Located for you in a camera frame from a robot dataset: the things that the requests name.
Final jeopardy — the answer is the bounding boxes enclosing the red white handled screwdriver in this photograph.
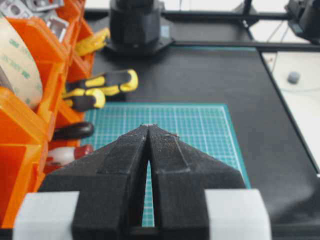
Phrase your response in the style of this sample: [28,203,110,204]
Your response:
[44,144,94,173]

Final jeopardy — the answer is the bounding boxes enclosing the double-sided tape roll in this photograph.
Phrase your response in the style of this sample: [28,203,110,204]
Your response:
[0,14,43,109]

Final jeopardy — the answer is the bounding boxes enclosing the grey corner bracket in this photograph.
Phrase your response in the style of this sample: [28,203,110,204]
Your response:
[0,0,65,19]
[46,15,69,43]

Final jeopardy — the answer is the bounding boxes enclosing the green cutting mat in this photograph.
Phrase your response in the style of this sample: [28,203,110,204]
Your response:
[80,101,252,228]

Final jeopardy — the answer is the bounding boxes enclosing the small grey knob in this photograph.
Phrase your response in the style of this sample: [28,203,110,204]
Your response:
[287,71,301,85]

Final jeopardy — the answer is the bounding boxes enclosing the lower grey corner bracket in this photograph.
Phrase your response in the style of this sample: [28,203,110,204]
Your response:
[46,15,69,43]

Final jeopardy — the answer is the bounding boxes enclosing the black handled screwdriver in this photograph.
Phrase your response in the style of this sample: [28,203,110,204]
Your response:
[52,121,95,140]

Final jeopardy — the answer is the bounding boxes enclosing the large yellow black screwdriver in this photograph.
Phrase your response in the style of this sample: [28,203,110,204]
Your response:
[65,69,139,96]

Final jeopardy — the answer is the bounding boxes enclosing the orange bin with extrusions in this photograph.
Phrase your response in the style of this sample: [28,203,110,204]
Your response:
[65,0,95,78]

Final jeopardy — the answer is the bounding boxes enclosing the black table mat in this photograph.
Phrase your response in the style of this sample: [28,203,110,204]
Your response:
[92,16,320,240]

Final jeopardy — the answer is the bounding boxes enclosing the black metal frame rail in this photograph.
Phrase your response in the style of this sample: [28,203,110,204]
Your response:
[161,0,320,53]

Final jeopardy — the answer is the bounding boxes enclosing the black device at top right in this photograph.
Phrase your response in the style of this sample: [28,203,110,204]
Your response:
[285,0,320,45]

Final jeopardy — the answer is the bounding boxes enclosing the upper grey corner bracket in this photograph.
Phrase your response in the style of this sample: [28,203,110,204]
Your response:
[0,0,65,19]

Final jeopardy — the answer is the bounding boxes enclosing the yellow tool in top bin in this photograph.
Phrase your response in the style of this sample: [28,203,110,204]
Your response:
[75,27,111,57]

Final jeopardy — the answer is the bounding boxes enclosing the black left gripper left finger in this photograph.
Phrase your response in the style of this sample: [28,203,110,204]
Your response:
[38,125,148,240]

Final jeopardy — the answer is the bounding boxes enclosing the black right robot arm base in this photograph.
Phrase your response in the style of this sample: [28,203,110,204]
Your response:
[106,0,174,56]

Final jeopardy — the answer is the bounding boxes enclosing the small yellow black screwdriver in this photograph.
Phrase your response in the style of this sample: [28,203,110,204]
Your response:
[62,88,106,112]

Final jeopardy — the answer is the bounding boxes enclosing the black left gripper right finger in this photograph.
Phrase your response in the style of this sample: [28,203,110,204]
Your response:
[148,125,246,240]

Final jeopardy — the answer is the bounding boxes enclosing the orange bin with tape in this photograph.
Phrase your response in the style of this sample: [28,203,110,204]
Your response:
[0,62,68,230]

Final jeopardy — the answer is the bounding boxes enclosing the orange bin with brackets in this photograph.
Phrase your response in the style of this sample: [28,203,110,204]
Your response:
[7,0,86,101]

